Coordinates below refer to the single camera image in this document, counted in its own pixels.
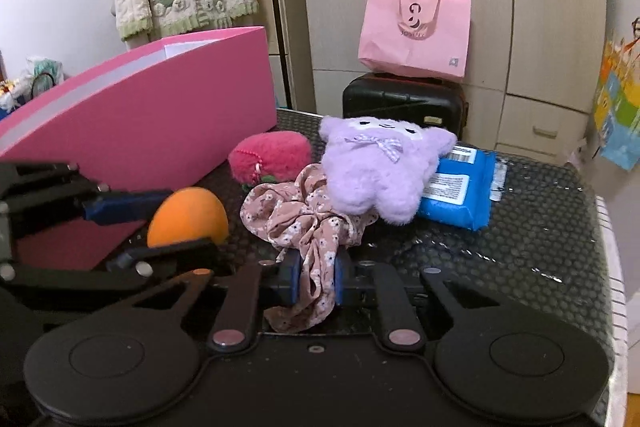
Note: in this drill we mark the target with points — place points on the orange egg-shaped sponge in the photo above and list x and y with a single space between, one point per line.
189 214

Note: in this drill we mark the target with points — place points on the pink tote bag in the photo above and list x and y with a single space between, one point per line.
416 38

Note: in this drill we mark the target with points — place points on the blue wet wipes pack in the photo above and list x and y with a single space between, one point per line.
466 183

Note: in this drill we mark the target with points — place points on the floral pink fabric scrunchie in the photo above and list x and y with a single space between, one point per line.
298 216

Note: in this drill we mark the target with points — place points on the colourful hanging paper bag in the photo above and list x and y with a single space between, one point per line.
616 101

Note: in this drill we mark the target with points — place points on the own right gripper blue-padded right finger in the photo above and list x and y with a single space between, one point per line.
345 283

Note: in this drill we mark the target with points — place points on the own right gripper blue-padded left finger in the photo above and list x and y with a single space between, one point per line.
286 278

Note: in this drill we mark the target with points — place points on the beige wardrobe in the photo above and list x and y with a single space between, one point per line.
528 68

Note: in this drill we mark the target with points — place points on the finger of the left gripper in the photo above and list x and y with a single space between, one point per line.
112 208
172 258

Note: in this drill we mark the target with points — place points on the purple plush toy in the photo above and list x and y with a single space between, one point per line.
380 164

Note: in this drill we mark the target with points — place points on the clutter of bags on dresser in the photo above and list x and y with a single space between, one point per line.
41 75

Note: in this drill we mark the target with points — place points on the black suitcase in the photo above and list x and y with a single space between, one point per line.
426 102

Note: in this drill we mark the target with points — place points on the magenta fuzzy plush pouch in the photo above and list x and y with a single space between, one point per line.
277 156

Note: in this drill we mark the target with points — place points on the pink storage box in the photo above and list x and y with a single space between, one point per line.
162 115

